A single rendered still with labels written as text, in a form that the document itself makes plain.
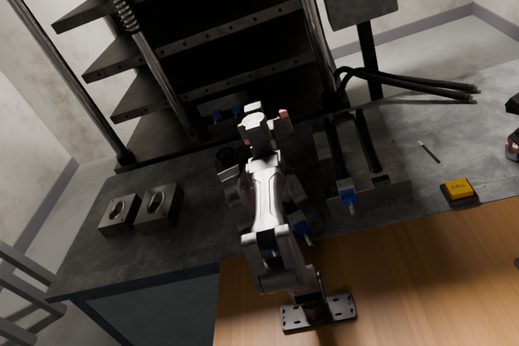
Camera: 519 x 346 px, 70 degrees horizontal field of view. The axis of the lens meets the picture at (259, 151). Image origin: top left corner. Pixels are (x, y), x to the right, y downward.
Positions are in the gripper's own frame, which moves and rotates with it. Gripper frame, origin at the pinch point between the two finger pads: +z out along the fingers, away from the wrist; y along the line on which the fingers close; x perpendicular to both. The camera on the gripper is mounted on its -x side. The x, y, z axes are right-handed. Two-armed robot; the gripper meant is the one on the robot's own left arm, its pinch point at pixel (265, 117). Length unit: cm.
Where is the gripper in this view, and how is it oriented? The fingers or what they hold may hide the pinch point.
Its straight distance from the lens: 107.5
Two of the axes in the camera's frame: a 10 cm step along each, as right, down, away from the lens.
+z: 0.0, -5.7, 8.2
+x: 3.3, 7.7, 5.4
